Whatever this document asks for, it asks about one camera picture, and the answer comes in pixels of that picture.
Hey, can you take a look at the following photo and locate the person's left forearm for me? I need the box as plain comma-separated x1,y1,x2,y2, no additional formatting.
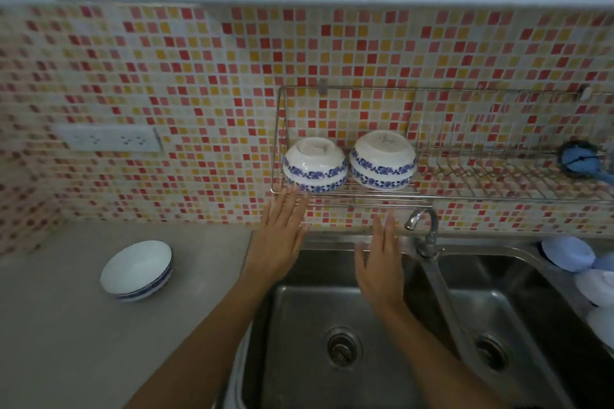
124,277,270,409

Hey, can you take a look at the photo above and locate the chrome sink faucet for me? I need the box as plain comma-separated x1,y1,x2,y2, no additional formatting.
404,207,441,262

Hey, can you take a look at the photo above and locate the white plastic bowl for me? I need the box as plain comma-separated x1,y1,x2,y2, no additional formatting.
574,269,614,307
585,305,614,350

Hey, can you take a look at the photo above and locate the metal sink drain strainer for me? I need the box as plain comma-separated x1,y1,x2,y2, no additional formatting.
472,333,513,372
324,326,363,371

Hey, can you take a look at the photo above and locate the blue floral white bowl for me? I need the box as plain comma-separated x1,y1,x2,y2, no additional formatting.
282,136,349,194
349,130,418,192

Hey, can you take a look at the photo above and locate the white bowl with blue rim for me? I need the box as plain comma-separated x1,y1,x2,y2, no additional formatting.
99,240,174,303

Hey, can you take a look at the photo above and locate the person's right hand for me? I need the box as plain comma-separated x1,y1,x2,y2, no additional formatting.
354,212,409,314

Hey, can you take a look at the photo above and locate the person's right forearm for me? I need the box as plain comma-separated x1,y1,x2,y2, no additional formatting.
369,303,510,409

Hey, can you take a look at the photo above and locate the white wall power outlet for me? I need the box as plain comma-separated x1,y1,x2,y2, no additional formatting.
54,123,164,154

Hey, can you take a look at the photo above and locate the stainless steel double sink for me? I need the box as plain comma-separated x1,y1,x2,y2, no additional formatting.
216,227,614,409

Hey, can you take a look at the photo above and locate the blue dish brush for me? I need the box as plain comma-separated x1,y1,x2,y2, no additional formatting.
556,140,614,184

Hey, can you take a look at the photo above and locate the metal wire dish rack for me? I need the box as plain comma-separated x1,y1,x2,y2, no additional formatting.
270,83,614,206

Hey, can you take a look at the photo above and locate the person's left hand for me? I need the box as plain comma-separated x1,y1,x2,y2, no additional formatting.
241,184,312,289

